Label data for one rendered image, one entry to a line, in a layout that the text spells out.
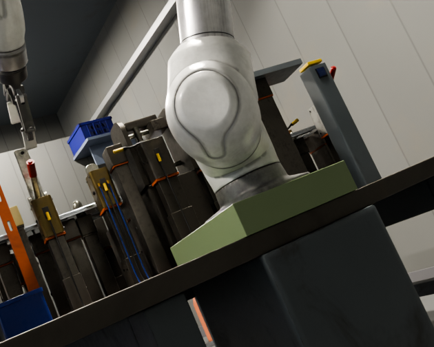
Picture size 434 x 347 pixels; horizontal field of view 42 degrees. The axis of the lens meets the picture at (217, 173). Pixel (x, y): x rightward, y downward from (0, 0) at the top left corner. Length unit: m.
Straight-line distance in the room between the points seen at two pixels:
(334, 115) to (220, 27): 0.92
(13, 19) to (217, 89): 0.61
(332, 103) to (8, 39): 1.03
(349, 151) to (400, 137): 1.76
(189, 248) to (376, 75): 2.63
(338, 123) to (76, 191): 4.75
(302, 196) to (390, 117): 2.58
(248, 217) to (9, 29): 0.70
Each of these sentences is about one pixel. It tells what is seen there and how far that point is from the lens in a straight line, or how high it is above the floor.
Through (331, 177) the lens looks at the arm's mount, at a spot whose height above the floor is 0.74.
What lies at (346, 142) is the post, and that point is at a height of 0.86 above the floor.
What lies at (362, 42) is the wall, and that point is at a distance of 3.67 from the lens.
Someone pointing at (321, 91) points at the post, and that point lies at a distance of 1.90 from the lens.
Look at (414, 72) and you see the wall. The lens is 3.48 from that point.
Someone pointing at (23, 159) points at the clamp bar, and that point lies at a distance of 1.75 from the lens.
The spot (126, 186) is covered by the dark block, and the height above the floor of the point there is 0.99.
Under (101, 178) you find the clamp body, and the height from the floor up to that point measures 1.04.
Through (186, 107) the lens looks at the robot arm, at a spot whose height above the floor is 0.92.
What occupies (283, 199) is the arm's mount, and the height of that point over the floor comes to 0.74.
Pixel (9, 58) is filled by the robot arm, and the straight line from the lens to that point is 1.41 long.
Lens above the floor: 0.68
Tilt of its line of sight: 8 degrees up
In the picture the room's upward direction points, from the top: 24 degrees counter-clockwise
